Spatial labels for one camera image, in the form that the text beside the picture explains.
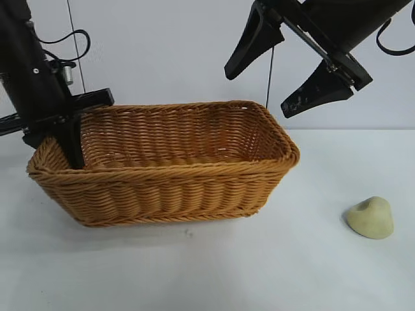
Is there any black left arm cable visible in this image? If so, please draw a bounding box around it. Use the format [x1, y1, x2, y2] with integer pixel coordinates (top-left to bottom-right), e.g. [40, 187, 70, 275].
[38, 29, 91, 71]

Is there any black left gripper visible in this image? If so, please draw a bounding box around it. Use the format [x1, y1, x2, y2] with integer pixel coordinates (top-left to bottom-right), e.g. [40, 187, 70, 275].
[0, 22, 114, 170]

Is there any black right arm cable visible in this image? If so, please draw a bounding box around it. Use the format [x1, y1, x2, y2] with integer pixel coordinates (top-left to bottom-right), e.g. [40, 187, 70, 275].
[375, 18, 415, 56]

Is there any woven wicker basket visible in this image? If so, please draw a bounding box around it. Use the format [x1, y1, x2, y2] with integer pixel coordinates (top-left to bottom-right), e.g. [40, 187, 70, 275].
[27, 100, 301, 227]

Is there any silver cable connector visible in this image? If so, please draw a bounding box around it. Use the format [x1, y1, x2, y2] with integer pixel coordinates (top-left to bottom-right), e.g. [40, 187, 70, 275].
[62, 66, 76, 86]

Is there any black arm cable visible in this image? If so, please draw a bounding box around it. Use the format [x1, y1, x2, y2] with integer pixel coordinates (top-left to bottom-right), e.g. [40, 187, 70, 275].
[375, 18, 415, 56]
[38, 29, 91, 71]

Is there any pale egg yolk pastry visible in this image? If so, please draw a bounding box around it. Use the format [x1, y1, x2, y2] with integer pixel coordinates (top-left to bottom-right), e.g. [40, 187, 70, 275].
[344, 196, 395, 240]

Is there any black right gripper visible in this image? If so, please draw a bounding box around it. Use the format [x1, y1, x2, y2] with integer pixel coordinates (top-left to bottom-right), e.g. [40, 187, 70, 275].
[223, 0, 415, 119]

